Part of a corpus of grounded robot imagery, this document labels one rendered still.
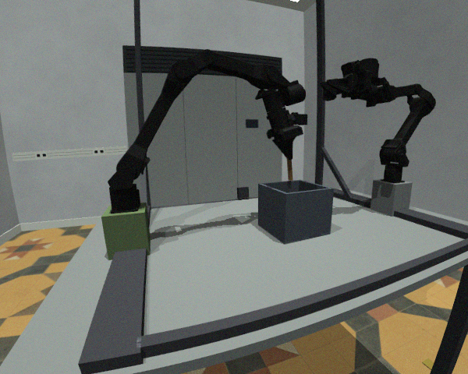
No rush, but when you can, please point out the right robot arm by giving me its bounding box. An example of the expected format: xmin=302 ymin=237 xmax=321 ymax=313
xmin=108 ymin=49 xmax=306 ymax=213

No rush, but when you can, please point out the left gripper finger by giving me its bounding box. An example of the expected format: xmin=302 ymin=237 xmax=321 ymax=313
xmin=327 ymin=73 xmax=353 ymax=94
xmin=321 ymin=82 xmax=337 ymax=98

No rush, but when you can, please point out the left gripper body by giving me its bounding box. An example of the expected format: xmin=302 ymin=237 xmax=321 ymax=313
xmin=323 ymin=69 xmax=372 ymax=101

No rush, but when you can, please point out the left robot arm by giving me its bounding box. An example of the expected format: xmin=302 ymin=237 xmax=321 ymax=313
xmin=341 ymin=58 xmax=436 ymax=183

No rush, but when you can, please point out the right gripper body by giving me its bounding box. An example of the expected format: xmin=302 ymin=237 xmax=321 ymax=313
xmin=267 ymin=107 xmax=303 ymax=141

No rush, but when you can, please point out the brown cylindrical peg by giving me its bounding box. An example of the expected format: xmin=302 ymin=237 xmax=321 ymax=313
xmin=287 ymin=158 xmax=293 ymax=181

